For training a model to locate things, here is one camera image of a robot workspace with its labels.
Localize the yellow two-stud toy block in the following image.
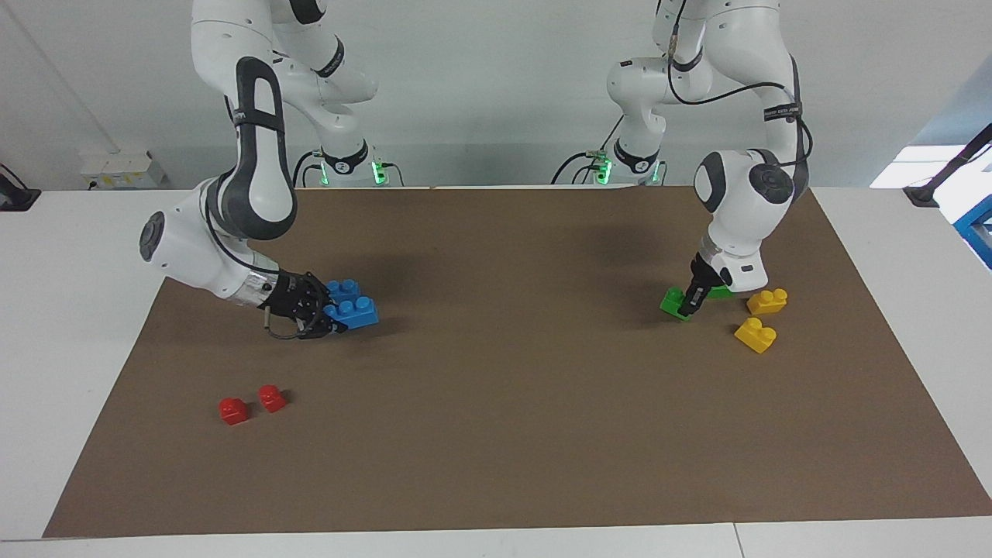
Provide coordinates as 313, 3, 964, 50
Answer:
746, 288, 789, 315
733, 317, 778, 355

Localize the brown paper table mat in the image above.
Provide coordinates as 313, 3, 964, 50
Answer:
43, 184, 992, 539

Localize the white power strip box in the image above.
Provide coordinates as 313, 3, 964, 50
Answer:
79, 150, 166, 190

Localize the black table clamp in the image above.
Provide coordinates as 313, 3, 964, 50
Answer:
0, 164, 42, 212

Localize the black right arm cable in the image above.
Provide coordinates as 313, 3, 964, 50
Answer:
203, 174, 326, 342

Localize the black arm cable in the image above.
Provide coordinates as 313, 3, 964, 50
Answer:
203, 174, 326, 342
665, 0, 815, 183

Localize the black right base cable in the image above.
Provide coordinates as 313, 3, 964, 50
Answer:
291, 150, 320, 189

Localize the black base cable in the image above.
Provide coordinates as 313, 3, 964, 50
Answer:
291, 150, 320, 189
549, 115, 625, 187

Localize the black left base cable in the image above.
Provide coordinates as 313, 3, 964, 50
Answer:
549, 115, 625, 187

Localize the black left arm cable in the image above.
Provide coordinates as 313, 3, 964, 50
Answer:
665, 0, 815, 183

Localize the black camera stand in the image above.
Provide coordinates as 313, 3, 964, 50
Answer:
903, 122, 992, 208

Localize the blue metal frame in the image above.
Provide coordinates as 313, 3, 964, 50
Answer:
952, 194, 992, 271

